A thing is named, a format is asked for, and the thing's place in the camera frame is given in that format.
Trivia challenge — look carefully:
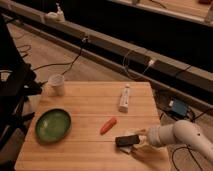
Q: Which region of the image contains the black equipment at left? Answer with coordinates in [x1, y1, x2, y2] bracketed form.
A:
[0, 14, 44, 171]

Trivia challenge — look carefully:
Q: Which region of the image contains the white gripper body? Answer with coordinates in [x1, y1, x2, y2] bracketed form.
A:
[146, 126, 163, 147]

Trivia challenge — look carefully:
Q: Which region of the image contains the orange carrot toy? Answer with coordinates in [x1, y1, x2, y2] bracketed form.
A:
[100, 117, 117, 135]

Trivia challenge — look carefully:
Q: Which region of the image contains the white tube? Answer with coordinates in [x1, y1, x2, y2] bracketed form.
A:
[119, 84, 130, 113]

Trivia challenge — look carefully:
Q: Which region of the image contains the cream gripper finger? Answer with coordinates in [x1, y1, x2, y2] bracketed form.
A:
[133, 129, 147, 147]

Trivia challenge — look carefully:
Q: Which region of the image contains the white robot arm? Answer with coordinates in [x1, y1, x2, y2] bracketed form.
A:
[133, 120, 213, 165]

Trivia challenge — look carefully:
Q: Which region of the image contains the black floor cable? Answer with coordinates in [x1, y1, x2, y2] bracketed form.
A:
[32, 36, 90, 76]

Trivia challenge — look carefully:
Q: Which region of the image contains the white cable on rail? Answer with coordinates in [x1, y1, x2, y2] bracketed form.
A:
[121, 48, 156, 81]

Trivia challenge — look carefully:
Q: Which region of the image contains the black cable by robot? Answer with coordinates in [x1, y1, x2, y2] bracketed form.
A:
[159, 106, 213, 171]

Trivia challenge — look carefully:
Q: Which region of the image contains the black eraser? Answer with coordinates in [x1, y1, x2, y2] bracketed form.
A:
[115, 135, 140, 147]

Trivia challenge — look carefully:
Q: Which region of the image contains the white cup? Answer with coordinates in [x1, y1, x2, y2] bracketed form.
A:
[48, 74, 65, 96]

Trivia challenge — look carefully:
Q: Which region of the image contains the blue box on floor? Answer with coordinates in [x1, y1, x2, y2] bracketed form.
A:
[169, 99, 188, 117]

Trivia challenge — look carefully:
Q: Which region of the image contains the white object on rail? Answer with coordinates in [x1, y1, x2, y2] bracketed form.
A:
[45, 3, 65, 22]

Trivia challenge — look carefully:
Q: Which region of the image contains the green bowl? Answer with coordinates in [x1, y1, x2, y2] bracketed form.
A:
[35, 109, 71, 144]

